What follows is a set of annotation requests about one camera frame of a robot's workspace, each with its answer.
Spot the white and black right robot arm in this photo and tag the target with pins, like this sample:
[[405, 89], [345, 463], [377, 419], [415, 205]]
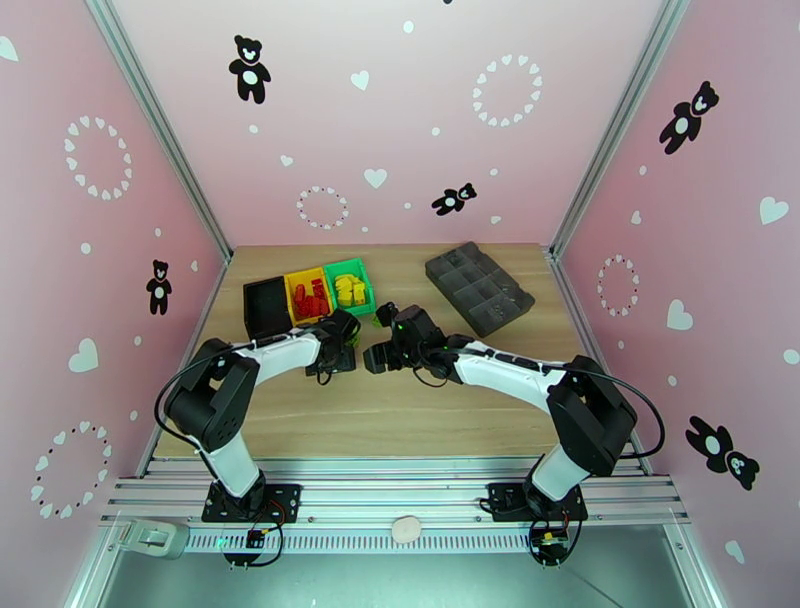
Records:
[[512, 372]]

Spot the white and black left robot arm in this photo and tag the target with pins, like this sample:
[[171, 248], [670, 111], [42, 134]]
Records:
[[281, 356]]

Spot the green plastic bin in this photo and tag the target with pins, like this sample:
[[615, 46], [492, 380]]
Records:
[[344, 269]]

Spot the yellow plastic bin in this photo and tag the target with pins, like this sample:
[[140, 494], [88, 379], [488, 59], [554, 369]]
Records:
[[304, 275]]

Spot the black plastic bin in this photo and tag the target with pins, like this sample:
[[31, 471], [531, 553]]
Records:
[[269, 309]]

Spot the dark grey compartment tray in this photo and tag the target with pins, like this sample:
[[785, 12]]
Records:
[[481, 294]]

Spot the white oval object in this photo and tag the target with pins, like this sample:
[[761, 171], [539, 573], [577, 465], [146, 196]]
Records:
[[406, 529]]

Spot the small black controller board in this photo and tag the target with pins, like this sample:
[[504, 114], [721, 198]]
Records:
[[255, 539], [550, 540]]

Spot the white plastic device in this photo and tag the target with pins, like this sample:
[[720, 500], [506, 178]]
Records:
[[153, 537]]

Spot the aluminium rail platform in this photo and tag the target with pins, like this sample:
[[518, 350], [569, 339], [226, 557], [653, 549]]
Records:
[[387, 487]]

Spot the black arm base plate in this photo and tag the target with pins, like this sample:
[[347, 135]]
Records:
[[503, 500], [284, 500]]

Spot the aluminium frame post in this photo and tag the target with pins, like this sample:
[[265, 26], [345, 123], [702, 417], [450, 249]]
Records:
[[617, 125], [159, 125]]

